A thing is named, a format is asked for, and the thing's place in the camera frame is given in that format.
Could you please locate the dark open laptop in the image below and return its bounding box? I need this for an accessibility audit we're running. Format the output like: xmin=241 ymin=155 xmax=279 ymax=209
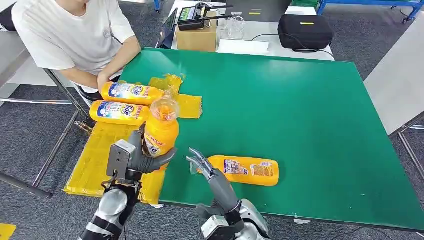
xmin=156 ymin=7 xmax=179 ymax=50

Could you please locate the black stool seat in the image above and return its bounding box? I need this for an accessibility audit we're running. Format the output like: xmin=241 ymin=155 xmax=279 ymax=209
xmin=76 ymin=75 xmax=122 ymax=103

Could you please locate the clear plastic bag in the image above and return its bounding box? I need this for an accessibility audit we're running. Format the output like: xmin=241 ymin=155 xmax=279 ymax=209
xmin=219 ymin=15 xmax=247 ymax=41

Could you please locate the orange detergent bottle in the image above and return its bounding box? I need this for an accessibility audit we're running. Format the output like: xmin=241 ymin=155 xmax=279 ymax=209
xmin=100 ymin=81 xmax=166 ymax=106
xmin=143 ymin=95 xmax=181 ymax=159
xmin=89 ymin=99 xmax=151 ymax=127
xmin=190 ymin=154 xmax=280 ymax=187

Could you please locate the white side table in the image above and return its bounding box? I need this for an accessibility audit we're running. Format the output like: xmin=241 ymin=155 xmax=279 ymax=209
xmin=170 ymin=0 xmax=335 ymax=62

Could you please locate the brown cardboard box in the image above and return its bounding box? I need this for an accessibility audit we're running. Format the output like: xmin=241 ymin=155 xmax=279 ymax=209
xmin=175 ymin=11 xmax=219 ymax=53

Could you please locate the flat white box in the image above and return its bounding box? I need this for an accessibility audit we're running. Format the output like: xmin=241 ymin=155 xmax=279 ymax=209
xmin=216 ymin=38 xmax=271 ymax=56

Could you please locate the steel table with legs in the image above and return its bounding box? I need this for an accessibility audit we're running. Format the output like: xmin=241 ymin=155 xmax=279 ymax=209
xmin=0 ymin=30 xmax=92 ymax=200

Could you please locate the yellow plastic sheet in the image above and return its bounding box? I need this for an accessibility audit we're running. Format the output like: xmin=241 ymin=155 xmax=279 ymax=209
xmin=62 ymin=73 xmax=204 ymax=206

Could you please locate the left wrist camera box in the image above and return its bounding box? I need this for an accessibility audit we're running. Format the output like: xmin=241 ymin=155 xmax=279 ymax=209
xmin=105 ymin=139 xmax=137 ymax=185

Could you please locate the black case with yellow mark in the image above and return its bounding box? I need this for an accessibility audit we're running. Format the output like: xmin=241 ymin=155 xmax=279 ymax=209
xmin=0 ymin=2 xmax=17 ymax=33
xmin=277 ymin=14 xmax=334 ymax=53

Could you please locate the green crate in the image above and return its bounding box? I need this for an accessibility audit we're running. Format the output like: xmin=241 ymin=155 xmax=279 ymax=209
xmin=290 ymin=0 xmax=320 ymax=9

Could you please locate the blue metal frame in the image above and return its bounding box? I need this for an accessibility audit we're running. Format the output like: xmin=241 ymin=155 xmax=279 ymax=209
xmin=316 ymin=0 xmax=424 ymax=25

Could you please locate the black remote controller with antennas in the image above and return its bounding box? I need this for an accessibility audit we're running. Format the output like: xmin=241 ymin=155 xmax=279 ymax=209
xmin=177 ymin=2 xmax=234 ymax=32

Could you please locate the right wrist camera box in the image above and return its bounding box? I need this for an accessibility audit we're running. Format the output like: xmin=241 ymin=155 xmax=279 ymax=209
xmin=200 ymin=215 xmax=237 ymax=240

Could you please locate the green table mat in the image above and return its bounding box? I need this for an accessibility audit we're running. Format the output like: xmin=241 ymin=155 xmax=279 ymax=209
xmin=119 ymin=47 xmax=424 ymax=232

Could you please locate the grey table with metal legs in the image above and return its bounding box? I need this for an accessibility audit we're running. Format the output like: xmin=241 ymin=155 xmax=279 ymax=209
xmin=363 ymin=13 xmax=424 ymax=185

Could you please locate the dark grey case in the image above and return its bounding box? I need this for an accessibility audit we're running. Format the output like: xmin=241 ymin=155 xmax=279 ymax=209
xmin=225 ymin=0 xmax=294 ymax=23

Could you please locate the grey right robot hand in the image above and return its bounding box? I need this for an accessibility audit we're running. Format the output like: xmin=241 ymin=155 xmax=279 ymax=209
xmin=185 ymin=147 xmax=242 ymax=220

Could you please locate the person's hand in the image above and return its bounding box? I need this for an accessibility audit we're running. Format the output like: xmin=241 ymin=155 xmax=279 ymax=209
xmin=96 ymin=72 xmax=114 ymax=94

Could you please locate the person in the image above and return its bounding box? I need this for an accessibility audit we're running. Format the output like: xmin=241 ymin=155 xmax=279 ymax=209
xmin=11 ymin=0 xmax=143 ymax=103

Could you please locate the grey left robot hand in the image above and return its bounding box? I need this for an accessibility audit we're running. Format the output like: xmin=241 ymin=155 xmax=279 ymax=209
xmin=127 ymin=121 xmax=178 ymax=175

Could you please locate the black power cable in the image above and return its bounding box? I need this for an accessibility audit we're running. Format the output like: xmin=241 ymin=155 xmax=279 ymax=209
xmin=251 ymin=33 xmax=335 ymax=60

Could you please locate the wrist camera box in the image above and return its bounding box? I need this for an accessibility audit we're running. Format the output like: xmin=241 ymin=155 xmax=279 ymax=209
xmin=200 ymin=215 xmax=237 ymax=240
xmin=105 ymin=139 xmax=137 ymax=185

